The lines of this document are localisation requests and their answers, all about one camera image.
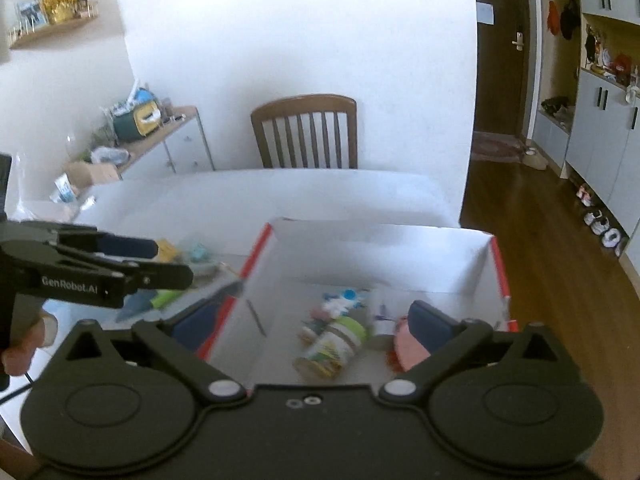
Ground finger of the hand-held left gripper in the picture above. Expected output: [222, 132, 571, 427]
[47, 225, 160, 261]
[122, 260, 195, 292]

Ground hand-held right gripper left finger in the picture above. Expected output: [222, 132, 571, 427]
[64, 281, 249, 403]

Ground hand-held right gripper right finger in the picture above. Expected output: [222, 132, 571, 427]
[379, 301, 566, 404]

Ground pink hat doll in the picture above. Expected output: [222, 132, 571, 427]
[387, 317, 431, 373]

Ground white cylindrical item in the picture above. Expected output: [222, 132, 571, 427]
[367, 287, 401, 351]

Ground white blue toy figure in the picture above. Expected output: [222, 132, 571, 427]
[320, 287, 373, 318]

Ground plastic toothpick jar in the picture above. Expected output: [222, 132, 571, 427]
[292, 316, 368, 381]

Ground red shoe box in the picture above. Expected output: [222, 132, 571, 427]
[197, 217, 513, 388]

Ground person's left hand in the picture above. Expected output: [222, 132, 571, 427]
[0, 311, 59, 377]

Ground green tube bottle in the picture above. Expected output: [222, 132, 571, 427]
[150, 289, 186, 310]

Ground blue white packet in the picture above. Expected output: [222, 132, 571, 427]
[50, 174, 81, 205]

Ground cardboard box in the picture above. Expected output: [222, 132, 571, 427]
[65, 160, 123, 188]

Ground clear plastic bag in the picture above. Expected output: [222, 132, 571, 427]
[90, 145, 132, 163]

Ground white sideboard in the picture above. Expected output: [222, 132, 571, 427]
[65, 106, 216, 196]

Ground teal yellow tissue box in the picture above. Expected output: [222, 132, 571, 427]
[112, 101, 163, 142]

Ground patterned doormat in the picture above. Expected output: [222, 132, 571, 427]
[470, 131, 526, 162]

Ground beige slippers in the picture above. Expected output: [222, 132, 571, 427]
[520, 145, 550, 170]

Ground black white shoes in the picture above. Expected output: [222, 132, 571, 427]
[582, 210, 628, 258]

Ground wooden chair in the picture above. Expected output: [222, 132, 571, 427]
[250, 94, 359, 170]

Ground small standing photo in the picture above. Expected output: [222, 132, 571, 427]
[17, 0, 48, 28]

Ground white shelf cabinet unit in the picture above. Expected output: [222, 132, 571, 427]
[525, 0, 640, 261]

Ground dark wooden door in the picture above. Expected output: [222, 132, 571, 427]
[472, 0, 538, 138]

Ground black hanging item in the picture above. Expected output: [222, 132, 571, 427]
[559, 0, 582, 40]

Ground wooden wall shelf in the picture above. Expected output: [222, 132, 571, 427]
[7, 10, 98, 51]

